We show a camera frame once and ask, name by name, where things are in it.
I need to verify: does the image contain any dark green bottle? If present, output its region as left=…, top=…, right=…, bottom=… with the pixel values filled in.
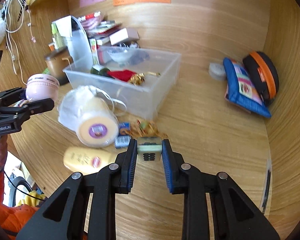
left=91, top=65, right=111, bottom=77

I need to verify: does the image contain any cream plastic cup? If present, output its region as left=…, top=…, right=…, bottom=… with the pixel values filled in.
left=76, top=97, right=118, bottom=148

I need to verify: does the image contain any grey standing folder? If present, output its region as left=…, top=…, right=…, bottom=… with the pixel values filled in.
left=66, top=16, right=93, bottom=72

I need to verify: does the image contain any white face mask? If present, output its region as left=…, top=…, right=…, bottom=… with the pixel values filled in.
left=58, top=85, right=127, bottom=132

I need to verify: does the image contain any person's left hand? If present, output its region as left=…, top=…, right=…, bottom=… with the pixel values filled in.
left=0, top=135, right=8, bottom=173

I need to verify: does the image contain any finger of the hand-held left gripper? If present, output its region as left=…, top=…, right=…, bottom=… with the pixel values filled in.
left=0, top=98, right=55, bottom=121
left=0, top=87, right=28, bottom=107

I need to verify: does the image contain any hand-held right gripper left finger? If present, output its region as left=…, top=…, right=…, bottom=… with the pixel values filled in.
left=16, top=139, right=138, bottom=240

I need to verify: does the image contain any gold ribbon bow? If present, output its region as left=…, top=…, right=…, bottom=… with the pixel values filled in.
left=129, top=72, right=161, bottom=85

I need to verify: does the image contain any red cloth pouch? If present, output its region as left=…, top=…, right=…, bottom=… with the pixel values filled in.
left=107, top=69, right=134, bottom=82

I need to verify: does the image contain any black pouch with orange zipper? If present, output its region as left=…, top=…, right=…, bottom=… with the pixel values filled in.
left=242, top=51, right=280, bottom=105

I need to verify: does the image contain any pink round case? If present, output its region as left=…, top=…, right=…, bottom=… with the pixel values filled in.
left=25, top=74, right=60, bottom=101

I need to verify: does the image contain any fruit print card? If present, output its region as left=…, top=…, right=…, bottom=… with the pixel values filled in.
left=89, top=38, right=99, bottom=65

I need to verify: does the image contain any person's left forearm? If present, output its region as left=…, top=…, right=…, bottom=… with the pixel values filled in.
left=0, top=170, right=40, bottom=239

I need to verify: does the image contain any green white mahjong tile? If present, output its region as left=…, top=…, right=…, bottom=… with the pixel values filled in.
left=136, top=136, right=163, bottom=162

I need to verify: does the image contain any blue fabric pencil case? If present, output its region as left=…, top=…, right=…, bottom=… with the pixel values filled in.
left=223, top=57, right=272, bottom=118

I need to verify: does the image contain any brown mug with wooden lid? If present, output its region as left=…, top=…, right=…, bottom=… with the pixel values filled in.
left=44, top=47, right=74, bottom=85

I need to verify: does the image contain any clear plastic storage box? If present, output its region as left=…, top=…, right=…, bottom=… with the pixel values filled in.
left=63, top=45, right=182, bottom=120

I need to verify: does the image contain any pink coiled cable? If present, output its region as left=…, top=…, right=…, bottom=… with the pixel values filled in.
left=81, top=17, right=103, bottom=29

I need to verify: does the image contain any yellow lotion tube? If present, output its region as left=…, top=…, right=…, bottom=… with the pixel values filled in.
left=63, top=146, right=120, bottom=176

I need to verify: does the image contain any clear glass bowl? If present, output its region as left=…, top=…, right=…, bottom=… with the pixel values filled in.
left=107, top=47, right=137, bottom=63

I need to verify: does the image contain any white round case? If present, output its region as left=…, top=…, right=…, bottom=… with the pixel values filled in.
left=208, top=62, right=227, bottom=81

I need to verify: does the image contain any wooden desktop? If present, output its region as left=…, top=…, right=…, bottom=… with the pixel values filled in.
left=5, top=32, right=274, bottom=240

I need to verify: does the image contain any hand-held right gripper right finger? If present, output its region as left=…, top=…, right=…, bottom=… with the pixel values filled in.
left=162, top=139, right=282, bottom=240

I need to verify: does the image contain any white cardboard box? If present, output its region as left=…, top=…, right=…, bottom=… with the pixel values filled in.
left=109, top=28, right=140, bottom=45

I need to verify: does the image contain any small black Max box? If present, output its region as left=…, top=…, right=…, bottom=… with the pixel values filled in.
left=115, top=135, right=131, bottom=149

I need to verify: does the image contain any white cable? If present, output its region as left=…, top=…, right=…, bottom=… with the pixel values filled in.
left=0, top=0, right=30, bottom=85

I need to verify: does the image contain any clear green bottle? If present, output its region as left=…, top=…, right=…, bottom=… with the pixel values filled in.
left=51, top=22, right=68, bottom=49

